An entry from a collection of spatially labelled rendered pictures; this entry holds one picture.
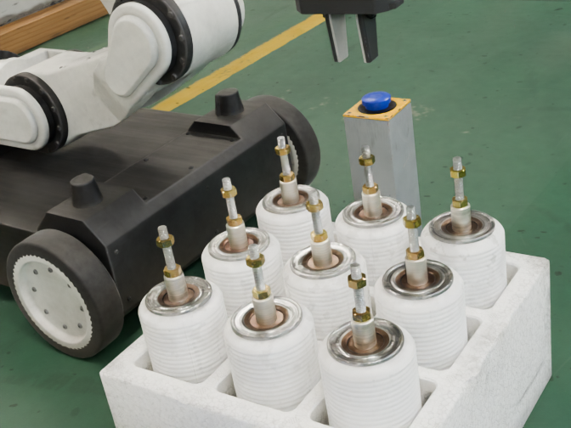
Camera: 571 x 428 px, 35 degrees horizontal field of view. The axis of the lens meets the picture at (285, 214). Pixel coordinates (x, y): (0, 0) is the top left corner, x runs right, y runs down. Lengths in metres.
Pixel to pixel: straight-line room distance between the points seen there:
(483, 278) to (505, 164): 0.75
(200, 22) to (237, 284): 0.41
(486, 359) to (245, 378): 0.25
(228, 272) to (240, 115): 0.57
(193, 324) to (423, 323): 0.24
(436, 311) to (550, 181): 0.80
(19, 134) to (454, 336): 0.88
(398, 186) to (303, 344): 0.40
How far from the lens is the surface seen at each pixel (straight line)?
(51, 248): 1.34
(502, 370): 1.06
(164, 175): 1.48
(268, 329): 0.94
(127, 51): 1.32
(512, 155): 1.83
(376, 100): 1.25
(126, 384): 1.05
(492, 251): 1.06
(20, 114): 1.58
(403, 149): 1.28
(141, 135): 1.72
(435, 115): 2.04
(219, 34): 1.34
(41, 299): 1.44
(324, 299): 1.01
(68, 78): 1.52
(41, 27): 3.16
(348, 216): 1.12
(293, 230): 1.16
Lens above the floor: 0.79
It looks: 28 degrees down
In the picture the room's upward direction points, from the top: 10 degrees counter-clockwise
